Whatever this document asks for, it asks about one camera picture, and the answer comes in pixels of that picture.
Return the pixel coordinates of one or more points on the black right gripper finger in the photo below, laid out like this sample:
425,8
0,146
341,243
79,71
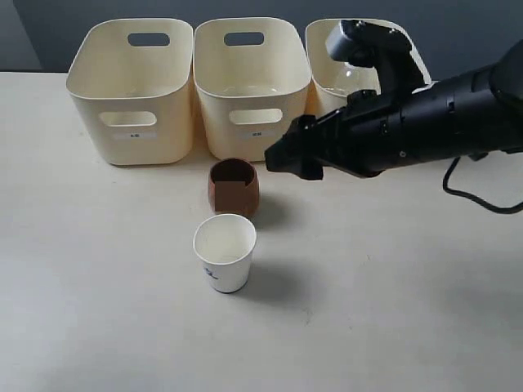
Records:
327,124
288,156

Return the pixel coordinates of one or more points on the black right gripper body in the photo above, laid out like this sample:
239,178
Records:
365,137

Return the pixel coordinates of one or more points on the brown wooden cup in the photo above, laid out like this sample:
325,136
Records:
233,187

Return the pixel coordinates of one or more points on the white paper cup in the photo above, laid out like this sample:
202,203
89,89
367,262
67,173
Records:
224,244

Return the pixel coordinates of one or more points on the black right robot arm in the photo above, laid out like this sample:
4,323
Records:
471,114

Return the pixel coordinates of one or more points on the right cream plastic bin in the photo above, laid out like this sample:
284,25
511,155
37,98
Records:
331,81

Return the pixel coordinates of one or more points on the cream plastic bin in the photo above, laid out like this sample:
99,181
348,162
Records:
131,82
331,81
252,78

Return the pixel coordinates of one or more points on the middle cream plastic bin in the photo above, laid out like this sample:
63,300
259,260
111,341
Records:
252,78

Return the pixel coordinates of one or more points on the left cream plastic bin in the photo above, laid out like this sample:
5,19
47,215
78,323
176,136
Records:
131,82

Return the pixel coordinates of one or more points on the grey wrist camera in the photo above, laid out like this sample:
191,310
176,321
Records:
368,45

